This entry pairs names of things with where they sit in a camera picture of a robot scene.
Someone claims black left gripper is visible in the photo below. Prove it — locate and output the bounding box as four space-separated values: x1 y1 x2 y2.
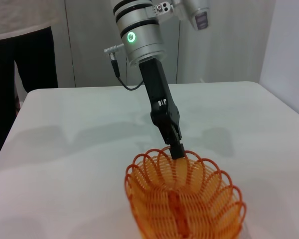
137 59 185 160

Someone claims orange woven plastic basket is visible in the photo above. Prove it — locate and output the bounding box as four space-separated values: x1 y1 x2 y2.
124 146 247 239

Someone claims person in black trousers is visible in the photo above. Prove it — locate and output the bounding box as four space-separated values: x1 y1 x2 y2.
0 0 65 172

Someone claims black cable with silver plug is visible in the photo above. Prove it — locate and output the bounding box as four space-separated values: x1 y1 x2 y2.
104 44 147 91

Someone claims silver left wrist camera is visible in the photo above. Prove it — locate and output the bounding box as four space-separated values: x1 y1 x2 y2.
173 0 211 31

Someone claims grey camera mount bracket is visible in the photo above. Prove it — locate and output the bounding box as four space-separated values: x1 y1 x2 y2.
145 1 175 18

